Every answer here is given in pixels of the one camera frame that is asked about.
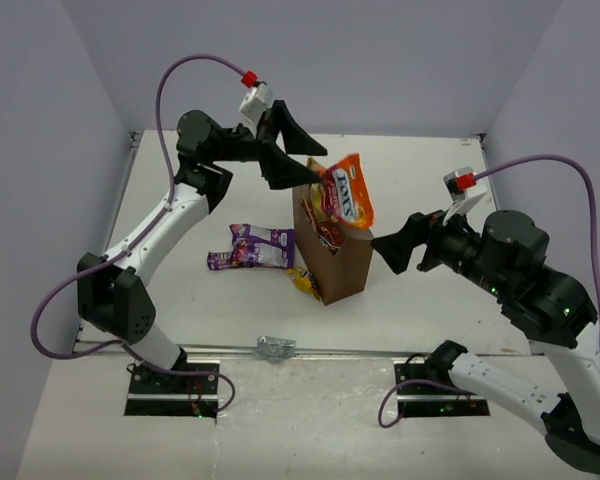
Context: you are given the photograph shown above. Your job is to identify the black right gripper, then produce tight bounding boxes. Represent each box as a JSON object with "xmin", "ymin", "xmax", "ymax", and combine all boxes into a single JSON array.
[{"xmin": 371, "ymin": 197, "xmax": 512, "ymax": 299}]

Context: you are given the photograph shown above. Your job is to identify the brown paper bag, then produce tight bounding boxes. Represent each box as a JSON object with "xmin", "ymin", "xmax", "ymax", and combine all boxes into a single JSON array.
[{"xmin": 292, "ymin": 185, "xmax": 373, "ymax": 305}]

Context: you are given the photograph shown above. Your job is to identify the red chips bag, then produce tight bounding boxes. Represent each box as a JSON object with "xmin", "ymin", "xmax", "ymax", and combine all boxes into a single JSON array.
[{"xmin": 301, "ymin": 184, "xmax": 345, "ymax": 255}]

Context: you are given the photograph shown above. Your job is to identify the orange Fox's candy bag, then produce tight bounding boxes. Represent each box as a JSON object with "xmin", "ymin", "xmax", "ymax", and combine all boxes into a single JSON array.
[{"xmin": 307, "ymin": 153, "xmax": 375, "ymax": 229}]

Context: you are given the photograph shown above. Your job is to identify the purple snack bag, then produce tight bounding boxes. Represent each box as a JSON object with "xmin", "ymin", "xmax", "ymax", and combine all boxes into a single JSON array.
[{"xmin": 229, "ymin": 224, "xmax": 295, "ymax": 269}]

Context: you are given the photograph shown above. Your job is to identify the yellow snack pack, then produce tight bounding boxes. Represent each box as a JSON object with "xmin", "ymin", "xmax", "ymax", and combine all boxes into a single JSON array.
[{"xmin": 285, "ymin": 266, "xmax": 321, "ymax": 301}]

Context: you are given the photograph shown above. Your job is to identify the purple M&M's candy pack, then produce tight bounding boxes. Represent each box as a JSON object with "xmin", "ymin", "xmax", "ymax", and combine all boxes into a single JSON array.
[{"xmin": 207, "ymin": 251, "xmax": 239, "ymax": 271}]

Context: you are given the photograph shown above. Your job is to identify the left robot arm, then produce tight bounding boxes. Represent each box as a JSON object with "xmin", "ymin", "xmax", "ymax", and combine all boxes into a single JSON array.
[{"xmin": 77, "ymin": 100, "xmax": 327, "ymax": 393}]

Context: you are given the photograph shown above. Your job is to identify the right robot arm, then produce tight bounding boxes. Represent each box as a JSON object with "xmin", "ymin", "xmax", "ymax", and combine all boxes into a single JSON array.
[{"xmin": 371, "ymin": 168, "xmax": 600, "ymax": 477}]

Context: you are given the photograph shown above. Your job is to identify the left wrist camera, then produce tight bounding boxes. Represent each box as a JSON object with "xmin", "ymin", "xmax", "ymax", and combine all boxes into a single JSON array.
[{"xmin": 239, "ymin": 70, "xmax": 273, "ymax": 135}]

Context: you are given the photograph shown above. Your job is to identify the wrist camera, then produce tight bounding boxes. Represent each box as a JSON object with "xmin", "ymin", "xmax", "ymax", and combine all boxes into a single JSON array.
[
  {"xmin": 239, "ymin": 70, "xmax": 273, "ymax": 135},
  {"xmin": 443, "ymin": 167, "xmax": 488, "ymax": 225}
]

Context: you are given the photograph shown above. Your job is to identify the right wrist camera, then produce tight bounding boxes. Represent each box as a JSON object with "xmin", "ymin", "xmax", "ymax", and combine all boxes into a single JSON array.
[{"xmin": 443, "ymin": 167, "xmax": 488, "ymax": 225}]

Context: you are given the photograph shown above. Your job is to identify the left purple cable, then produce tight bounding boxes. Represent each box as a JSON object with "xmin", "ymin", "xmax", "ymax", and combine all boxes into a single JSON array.
[{"xmin": 32, "ymin": 53, "xmax": 249, "ymax": 414}]

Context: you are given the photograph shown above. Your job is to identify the purple cable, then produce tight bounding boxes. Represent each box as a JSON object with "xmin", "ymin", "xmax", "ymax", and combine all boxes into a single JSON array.
[
  {"xmin": 377, "ymin": 153, "xmax": 600, "ymax": 429},
  {"xmin": 32, "ymin": 53, "xmax": 249, "ymax": 414}
]

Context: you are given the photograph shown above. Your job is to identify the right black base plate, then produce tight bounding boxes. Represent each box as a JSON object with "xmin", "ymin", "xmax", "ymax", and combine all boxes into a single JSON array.
[{"xmin": 394, "ymin": 358, "xmax": 491, "ymax": 418}]

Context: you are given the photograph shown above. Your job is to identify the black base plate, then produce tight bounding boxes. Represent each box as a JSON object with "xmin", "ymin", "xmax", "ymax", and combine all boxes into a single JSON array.
[
  {"xmin": 124, "ymin": 362, "xmax": 220, "ymax": 420},
  {"xmin": 394, "ymin": 358, "xmax": 491, "ymax": 418}
]

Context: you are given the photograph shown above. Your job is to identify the metal clamp bracket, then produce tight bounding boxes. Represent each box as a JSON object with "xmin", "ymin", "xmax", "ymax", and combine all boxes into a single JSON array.
[{"xmin": 254, "ymin": 335, "xmax": 296, "ymax": 363}]

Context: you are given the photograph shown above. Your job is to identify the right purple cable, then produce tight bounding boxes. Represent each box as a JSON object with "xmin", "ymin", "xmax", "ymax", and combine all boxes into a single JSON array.
[{"xmin": 377, "ymin": 153, "xmax": 600, "ymax": 429}]

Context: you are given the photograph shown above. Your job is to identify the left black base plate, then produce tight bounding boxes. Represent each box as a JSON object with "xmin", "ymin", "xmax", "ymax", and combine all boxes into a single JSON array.
[{"xmin": 124, "ymin": 362, "xmax": 220, "ymax": 420}]

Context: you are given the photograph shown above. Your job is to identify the front aluminium rail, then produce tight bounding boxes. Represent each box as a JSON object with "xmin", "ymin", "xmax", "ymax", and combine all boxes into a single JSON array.
[{"xmin": 73, "ymin": 340, "xmax": 539, "ymax": 363}]

